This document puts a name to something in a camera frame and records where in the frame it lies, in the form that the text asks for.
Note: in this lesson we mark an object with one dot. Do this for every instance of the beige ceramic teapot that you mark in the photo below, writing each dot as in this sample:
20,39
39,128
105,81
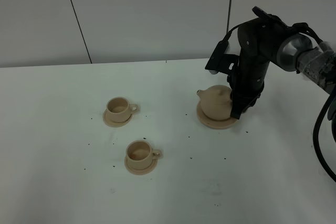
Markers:
215,102

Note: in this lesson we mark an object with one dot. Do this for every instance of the beige cup saucer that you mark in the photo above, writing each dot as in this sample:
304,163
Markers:
111,123
144,171

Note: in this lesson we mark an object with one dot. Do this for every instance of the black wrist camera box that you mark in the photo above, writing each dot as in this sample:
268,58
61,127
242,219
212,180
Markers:
220,61

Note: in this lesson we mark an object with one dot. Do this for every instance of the near beige cup saucer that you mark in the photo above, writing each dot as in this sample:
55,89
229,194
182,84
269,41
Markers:
144,171

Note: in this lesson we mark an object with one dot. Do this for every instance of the far beige teacup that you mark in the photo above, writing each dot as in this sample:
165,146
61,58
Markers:
119,110

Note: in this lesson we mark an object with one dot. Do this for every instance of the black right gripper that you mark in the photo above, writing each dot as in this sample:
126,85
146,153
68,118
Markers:
259,41

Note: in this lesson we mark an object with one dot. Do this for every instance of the beige teapot saucer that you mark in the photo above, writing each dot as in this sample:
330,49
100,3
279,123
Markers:
218,125

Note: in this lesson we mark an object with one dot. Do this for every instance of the near beige teacup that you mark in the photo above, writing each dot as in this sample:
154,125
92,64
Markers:
140,154

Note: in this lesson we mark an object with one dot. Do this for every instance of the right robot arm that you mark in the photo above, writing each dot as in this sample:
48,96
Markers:
304,52

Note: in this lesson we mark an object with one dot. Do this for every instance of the far beige cup saucer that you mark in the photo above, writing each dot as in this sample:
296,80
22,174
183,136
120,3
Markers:
111,123

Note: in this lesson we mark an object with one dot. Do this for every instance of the beige teacup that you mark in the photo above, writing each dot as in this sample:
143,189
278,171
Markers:
119,110
140,154

